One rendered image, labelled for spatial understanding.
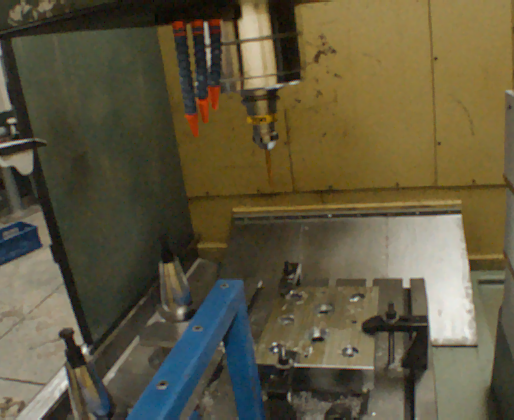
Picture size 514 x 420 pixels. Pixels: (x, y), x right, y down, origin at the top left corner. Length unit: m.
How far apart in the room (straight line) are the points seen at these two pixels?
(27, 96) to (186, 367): 0.89
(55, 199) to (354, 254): 1.03
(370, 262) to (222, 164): 0.69
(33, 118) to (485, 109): 1.43
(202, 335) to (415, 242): 1.28
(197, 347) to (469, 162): 1.42
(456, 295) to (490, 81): 0.73
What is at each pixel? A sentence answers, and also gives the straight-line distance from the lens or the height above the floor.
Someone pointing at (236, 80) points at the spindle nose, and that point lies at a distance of 0.70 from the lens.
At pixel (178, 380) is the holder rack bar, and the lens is 0.54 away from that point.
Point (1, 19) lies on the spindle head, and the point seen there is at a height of 1.62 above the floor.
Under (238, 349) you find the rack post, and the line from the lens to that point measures 0.75.
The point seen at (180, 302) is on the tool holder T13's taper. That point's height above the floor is 1.24.
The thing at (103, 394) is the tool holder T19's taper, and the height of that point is 1.25.
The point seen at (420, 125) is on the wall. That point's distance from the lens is 1.79.
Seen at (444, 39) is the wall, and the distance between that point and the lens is 1.76.
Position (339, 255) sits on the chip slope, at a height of 0.78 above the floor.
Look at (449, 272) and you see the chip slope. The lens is 1.71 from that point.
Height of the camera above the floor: 1.56
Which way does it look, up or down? 20 degrees down
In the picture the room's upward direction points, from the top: 8 degrees counter-clockwise
